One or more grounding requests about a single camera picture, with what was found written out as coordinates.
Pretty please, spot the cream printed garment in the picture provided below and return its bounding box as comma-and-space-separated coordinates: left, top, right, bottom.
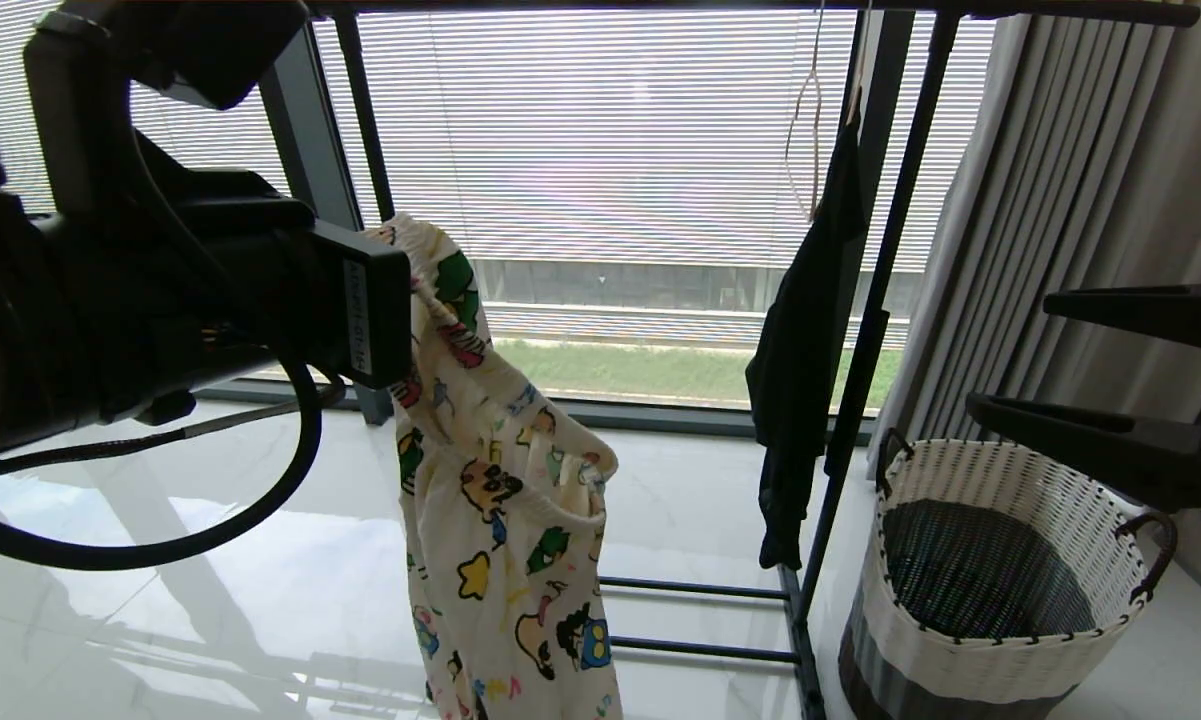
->
365, 213, 624, 720

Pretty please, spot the black cable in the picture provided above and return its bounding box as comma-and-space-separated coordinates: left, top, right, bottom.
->
0, 352, 324, 573

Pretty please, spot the black clothes rack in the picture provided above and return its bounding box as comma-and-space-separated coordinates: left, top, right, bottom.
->
305, 0, 1201, 720

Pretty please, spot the white laundry basket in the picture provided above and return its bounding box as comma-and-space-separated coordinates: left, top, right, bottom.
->
837, 427, 1180, 720

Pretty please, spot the black garment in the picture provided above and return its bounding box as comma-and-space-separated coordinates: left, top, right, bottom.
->
745, 95, 875, 572

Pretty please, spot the window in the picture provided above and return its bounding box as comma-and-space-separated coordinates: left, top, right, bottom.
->
0, 0, 997, 443

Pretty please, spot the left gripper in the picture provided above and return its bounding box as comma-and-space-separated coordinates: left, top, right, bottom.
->
175, 193, 414, 393

